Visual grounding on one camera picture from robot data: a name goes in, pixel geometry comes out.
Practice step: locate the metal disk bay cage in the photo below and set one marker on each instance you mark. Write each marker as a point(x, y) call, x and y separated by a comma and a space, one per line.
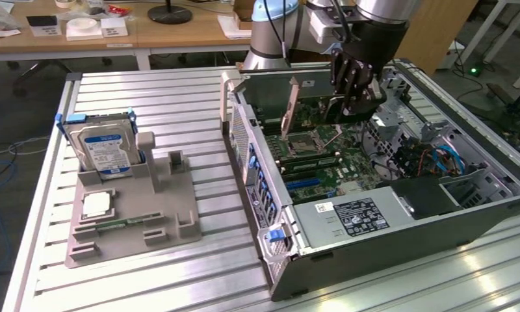
point(388, 131)

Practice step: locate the black chair base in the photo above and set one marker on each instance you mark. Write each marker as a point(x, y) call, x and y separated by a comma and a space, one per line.
point(29, 74)

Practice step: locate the hard disk with blue bracket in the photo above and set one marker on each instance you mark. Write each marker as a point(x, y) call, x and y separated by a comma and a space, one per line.
point(105, 149)

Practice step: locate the blue expansion slot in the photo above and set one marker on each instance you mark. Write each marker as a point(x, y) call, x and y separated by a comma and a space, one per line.
point(301, 184)

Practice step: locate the wooden desk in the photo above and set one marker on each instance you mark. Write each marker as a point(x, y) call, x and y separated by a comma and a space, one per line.
point(177, 34)

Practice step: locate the green RAM stick with label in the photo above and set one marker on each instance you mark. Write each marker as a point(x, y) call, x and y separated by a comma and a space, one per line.
point(306, 163)

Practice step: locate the green motherboard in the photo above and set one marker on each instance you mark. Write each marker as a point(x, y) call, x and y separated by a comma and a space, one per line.
point(351, 169)

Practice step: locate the white paper slip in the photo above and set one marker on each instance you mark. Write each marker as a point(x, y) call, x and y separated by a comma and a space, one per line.
point(4, 33)

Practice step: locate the white paper stack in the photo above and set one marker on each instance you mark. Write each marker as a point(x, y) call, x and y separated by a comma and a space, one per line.
point(233, 27)

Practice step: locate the green RAM stick bare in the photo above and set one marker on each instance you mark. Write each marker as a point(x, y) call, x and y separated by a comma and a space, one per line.
point(121, 223)

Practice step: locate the white box with black top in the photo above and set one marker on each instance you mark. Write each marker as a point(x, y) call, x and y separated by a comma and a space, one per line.
point(42, 27)

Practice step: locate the brown cardboard box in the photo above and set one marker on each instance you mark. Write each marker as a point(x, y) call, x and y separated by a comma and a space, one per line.
point(242, 8)

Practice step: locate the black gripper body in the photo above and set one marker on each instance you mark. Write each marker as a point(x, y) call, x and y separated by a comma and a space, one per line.
point(372, 42)

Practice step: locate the device with green light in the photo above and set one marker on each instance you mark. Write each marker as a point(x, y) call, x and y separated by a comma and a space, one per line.
point(473, 70)

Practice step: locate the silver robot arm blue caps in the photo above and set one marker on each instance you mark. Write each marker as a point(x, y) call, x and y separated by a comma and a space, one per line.
point(264, 42)

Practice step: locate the red packet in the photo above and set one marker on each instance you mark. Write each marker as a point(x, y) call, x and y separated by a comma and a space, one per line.
point(117, 10)

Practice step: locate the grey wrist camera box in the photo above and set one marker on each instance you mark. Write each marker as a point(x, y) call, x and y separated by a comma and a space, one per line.
point(324, 29)

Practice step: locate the black round lamp base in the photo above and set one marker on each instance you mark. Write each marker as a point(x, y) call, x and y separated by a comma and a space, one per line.
point(168, 14)

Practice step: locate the blue case latch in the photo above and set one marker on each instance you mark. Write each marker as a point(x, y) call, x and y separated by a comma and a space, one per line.
point(273, 235)

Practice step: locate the small white printed box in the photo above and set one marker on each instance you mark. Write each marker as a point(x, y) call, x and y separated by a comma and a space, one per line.
point(114, 29)

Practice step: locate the grey plastic parts rack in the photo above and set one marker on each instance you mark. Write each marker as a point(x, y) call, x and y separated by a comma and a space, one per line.
point(129, 201)

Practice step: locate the graphics card with metal bracket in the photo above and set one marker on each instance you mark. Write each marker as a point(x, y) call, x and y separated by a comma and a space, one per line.
point(312, 110)

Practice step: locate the open grey PC case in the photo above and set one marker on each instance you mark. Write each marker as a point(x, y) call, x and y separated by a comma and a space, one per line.
point(372, 260)

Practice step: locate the white table frame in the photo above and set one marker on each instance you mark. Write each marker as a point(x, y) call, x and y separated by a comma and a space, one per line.
point(497, 22)

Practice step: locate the grey power supply unit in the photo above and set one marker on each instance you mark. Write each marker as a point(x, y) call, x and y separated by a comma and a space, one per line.
point(320, 224)

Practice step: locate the silver CPU chip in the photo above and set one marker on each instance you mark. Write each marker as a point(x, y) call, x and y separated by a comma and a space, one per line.
point(97, 204)

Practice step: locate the wooden cabinet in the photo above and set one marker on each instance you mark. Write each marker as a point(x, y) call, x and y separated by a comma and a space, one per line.
point(437, 32)

